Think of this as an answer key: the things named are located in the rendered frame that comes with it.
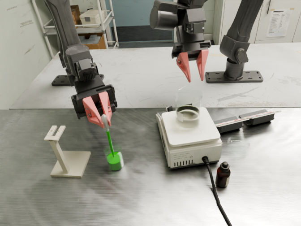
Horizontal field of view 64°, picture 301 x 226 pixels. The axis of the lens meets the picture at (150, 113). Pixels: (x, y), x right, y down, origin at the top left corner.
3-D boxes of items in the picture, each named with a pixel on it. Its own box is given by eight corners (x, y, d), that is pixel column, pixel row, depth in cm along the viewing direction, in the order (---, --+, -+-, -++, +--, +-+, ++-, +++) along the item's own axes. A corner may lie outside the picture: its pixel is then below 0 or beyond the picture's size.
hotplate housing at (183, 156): (156, 119, 74) (154, 98, 69) (197, 113, 75) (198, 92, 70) (170, 179, 57) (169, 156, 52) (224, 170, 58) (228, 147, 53)
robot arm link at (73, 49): (98, 49, 58) (87, 32, 66) (62, 58, 55) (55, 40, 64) (107, 89, 65) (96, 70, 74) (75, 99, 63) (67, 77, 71)
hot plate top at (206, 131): (160, 115, 64) (160, 112, 63) (204, 108, 64) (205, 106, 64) (169, 148, 54) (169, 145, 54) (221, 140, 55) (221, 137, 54)
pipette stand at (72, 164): (62, 152, 66) (47, 116, 58) (91, 153, 65) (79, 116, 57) (51, 176, 60) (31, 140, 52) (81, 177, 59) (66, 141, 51)
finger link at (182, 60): (211, 75, 63) (204, 42, 64) (184, 78, 62) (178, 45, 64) (204, 84, 69) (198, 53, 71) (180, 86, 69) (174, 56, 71)
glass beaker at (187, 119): (202, 131, 57) (204, 102, 52) (174, 132, 57) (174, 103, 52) (198, 113, 62) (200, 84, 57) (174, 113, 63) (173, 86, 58)
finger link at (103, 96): (117, 108, 51) (104, 86, 57) (83, 119, 49) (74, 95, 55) (121, 131, 55) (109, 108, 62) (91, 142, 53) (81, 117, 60)
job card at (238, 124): (208, 123, 71) (208, 112, 69) (235, 116, 73) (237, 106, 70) (217, 137, 67) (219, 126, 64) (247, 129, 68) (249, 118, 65)
